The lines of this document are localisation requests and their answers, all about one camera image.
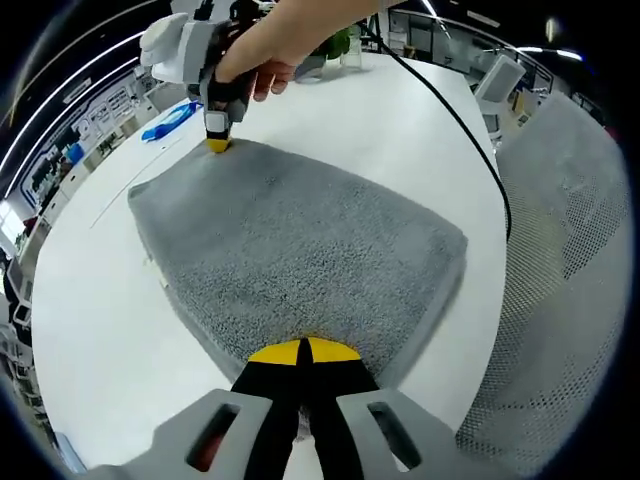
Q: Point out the blue wipes packet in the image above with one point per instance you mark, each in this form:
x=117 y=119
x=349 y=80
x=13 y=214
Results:
x=170 y=121

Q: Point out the grey towel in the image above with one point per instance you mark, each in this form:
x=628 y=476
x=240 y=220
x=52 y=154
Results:
x=300 y=240

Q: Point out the blue container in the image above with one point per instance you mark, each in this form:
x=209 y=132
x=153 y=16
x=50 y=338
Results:
x=75 y=152

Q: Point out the white office chair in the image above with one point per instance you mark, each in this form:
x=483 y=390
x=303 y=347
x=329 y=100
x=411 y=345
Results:
x=500 y=79

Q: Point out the white table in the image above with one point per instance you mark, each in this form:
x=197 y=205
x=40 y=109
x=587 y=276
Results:
x=400 y=130

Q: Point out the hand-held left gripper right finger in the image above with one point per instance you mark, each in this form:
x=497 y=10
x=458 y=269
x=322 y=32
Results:
x=400 y=440

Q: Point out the green potted plant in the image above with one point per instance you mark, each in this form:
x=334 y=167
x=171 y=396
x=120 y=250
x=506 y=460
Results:
x=336 y=44

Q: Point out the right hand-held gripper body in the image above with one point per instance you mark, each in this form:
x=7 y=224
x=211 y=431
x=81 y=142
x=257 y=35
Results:
x=180 y=50

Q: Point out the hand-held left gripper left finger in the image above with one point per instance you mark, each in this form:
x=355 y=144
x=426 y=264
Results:
x=175 y=450

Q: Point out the grey mesh chair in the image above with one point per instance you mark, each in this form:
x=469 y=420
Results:
x=565 y=250

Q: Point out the person's right hand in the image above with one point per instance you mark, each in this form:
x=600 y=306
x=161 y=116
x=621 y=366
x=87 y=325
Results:
x=260 y=55

